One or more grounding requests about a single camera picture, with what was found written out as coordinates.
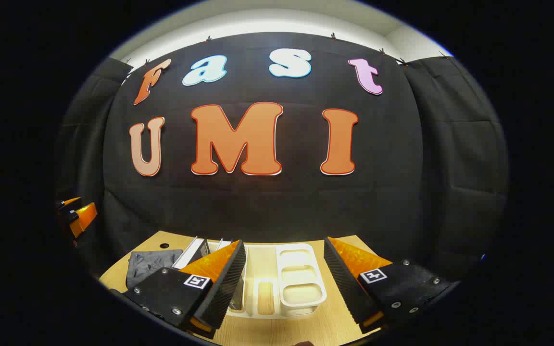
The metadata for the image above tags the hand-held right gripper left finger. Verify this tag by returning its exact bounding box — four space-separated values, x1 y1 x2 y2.
122 240 247 339

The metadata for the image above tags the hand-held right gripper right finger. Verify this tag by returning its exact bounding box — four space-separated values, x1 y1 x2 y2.
324 236 453 334

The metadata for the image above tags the white bookshelf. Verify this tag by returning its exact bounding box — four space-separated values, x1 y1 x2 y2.
205 238 328 319

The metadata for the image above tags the portrait cover book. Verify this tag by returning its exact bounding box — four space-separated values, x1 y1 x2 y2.
172 236 211 270

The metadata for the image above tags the grey schoolbag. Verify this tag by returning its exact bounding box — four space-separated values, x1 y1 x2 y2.
126 248 184 290

